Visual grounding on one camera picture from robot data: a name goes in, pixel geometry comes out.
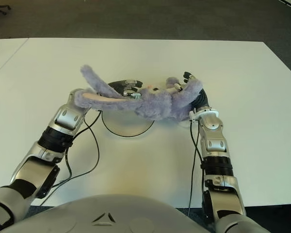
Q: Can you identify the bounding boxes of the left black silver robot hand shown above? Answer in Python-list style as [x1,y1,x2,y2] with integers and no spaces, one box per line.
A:
[107,79,144,100]

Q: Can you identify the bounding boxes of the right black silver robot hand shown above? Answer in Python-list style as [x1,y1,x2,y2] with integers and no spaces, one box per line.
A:
[175,71,211,113]

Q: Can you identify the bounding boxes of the purple plush rabbit doll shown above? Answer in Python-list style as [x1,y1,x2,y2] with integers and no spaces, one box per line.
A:
[80,64,205,122]

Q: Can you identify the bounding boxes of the white plate black rim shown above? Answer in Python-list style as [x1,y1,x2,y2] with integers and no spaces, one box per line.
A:
[101,109,156,138]

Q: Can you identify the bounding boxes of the silver robot torso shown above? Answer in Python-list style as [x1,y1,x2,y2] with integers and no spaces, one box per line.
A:
[4,194,218,233]

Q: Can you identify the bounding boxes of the black office chair base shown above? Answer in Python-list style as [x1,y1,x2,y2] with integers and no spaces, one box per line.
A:
[0,4,12,17]

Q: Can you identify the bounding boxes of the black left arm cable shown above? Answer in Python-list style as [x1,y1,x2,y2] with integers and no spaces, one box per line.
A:
[39,109,104,207]

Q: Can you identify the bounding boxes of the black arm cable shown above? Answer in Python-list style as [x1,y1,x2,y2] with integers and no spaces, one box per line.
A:
[187,120,205,216]
[39,109,104,207]

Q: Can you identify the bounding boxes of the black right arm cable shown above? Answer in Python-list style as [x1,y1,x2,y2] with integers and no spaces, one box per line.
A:
[187,120,205,216]

